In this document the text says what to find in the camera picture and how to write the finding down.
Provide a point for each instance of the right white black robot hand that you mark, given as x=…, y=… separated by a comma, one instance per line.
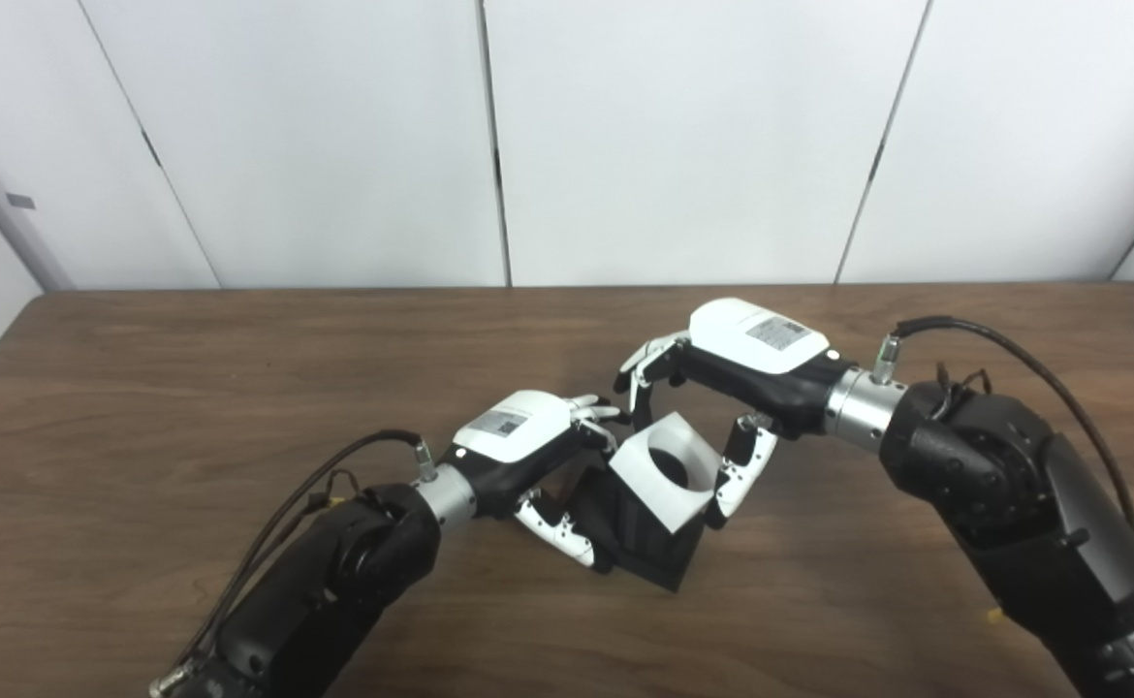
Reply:
x=761, y=359

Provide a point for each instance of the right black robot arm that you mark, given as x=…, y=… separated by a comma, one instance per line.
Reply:
x=1032, y=494

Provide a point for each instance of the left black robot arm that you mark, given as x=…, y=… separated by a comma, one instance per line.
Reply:
x=334, y=582

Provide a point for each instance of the black peg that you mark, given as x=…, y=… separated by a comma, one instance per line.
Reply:
x=649, y=553

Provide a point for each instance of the white square piece with hole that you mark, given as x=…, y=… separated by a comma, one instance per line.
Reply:
x=645, y=485

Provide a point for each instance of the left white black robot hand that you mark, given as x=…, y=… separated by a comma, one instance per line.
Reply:
x=514, y=431

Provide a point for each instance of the small grey wall tag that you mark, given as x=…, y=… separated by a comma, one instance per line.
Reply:
x=20, y=202

